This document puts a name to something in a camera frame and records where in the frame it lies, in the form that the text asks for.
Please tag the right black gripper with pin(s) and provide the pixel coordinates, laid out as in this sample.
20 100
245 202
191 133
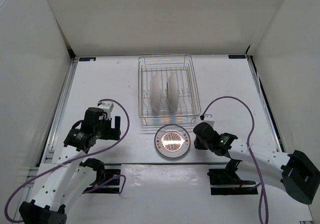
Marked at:
198 145

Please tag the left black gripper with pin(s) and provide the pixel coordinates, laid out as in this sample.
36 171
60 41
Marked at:
112 133

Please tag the orange sunburst plate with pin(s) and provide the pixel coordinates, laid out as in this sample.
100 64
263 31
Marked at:
172 141

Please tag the flower pattern plate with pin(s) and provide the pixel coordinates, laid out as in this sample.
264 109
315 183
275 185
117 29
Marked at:
172 92

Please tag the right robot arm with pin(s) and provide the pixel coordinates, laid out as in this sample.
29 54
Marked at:
293 173

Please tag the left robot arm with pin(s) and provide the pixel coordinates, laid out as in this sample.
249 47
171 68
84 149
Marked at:
74 171

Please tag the left white plate in rack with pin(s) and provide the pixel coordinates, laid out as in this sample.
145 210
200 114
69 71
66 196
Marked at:
155 94

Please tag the left corner label sticker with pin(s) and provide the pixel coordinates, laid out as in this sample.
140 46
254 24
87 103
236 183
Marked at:
87 59

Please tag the corner label sticker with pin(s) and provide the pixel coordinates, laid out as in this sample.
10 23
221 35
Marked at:
87 59
236 56

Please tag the right corner label sticker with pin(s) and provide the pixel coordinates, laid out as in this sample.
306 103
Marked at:
236 56

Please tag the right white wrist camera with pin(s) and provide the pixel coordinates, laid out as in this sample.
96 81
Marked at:
208 118

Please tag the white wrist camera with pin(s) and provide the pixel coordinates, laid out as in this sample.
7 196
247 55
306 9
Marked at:
107 106
208 118

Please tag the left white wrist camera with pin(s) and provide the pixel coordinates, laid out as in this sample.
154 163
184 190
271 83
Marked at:
107 106

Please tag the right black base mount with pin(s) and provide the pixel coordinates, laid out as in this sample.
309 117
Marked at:
226 183

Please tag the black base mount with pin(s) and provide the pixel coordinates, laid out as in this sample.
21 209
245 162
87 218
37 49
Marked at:
112 187
226 183

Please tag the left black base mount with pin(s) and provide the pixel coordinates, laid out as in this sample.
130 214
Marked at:
112 187

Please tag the metal wire dish rack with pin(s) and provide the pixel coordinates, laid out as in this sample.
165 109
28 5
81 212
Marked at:
188 102

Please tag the aluminium table edge rail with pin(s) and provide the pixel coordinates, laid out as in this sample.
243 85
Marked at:
49 147

